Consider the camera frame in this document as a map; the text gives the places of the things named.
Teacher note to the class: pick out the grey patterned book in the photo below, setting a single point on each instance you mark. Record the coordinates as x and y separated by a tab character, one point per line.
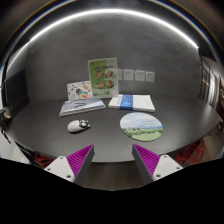
81	106

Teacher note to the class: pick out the small colourful card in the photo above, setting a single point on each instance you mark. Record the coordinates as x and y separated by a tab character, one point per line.
79	90

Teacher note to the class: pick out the white computer mouse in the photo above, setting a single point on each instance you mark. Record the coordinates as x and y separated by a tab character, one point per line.
78	125

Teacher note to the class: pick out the round landscape mouse pad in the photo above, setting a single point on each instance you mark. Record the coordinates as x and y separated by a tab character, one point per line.
141	126

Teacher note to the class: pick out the red chair frame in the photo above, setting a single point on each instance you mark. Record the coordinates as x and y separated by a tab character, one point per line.
192	154
41	160

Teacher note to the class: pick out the white wall socket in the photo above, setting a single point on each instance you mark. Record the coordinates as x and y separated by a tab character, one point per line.
128	74
140	75
119	71
150	76

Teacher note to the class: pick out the curved led light strip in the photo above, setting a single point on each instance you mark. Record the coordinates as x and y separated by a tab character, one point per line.
116	12

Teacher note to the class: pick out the green food menu stand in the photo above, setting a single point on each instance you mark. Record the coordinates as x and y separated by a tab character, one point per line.
103	75

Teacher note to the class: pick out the white book blue band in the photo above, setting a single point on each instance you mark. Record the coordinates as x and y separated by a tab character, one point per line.
132	102

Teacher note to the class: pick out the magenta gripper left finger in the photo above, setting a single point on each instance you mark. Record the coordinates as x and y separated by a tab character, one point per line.
74	167

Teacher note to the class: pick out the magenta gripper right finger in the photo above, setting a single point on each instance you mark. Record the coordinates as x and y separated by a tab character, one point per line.
151	166

